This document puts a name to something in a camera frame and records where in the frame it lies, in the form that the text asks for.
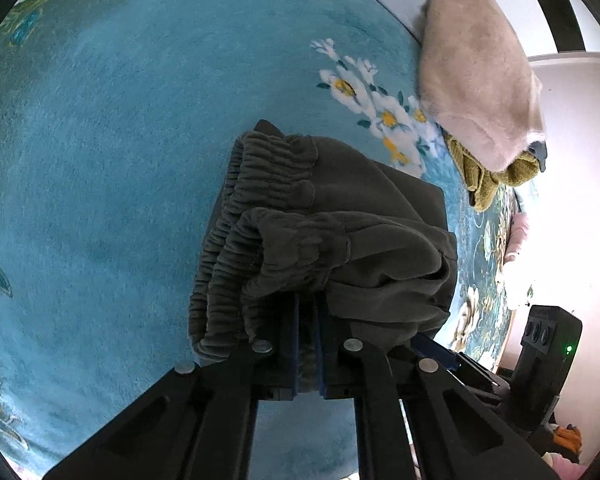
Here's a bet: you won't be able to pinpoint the dark grey pants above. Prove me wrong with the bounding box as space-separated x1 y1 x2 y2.
187 119 458 394

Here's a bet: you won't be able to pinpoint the olive yellow knit garment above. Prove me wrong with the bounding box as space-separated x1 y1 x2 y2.
443 132 541 212

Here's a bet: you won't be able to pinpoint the beige fuzzy garment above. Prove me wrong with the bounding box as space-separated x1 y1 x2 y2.
418 0 545 171

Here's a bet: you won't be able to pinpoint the teal floral blanket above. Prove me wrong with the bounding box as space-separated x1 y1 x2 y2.
0 0 513 476

